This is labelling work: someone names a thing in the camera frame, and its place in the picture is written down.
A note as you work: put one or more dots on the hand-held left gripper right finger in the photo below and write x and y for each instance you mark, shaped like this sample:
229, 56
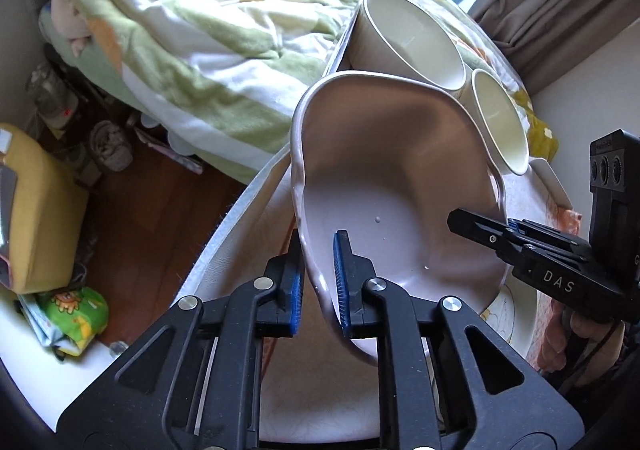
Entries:
342, 280

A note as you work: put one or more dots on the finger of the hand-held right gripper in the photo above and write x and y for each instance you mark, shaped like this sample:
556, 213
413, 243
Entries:
475, 227
555, 237

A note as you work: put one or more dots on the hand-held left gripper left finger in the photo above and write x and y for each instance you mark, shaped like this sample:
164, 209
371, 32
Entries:
295, 295

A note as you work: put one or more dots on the white irregular bowl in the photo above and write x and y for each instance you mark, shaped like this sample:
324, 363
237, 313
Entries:
390, 180

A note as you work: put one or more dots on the person's right hand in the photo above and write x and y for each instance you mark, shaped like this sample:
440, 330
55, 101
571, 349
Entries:
595, 345

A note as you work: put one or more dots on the orange patterned cloth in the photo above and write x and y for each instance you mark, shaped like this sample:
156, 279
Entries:
562, 225

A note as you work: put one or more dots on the cream bowl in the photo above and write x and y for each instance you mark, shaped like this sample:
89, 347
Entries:
495, 119

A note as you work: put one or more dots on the green cartoon packet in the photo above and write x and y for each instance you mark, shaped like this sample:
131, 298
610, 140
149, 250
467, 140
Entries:
70, 320

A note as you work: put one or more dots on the grey slippers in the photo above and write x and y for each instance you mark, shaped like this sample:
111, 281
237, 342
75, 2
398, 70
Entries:
111, 144

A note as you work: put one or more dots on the floral green blanket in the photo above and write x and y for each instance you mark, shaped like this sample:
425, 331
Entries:
200, 29

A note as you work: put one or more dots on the pink plush pillow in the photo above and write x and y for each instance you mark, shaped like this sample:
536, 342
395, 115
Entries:
72, 14

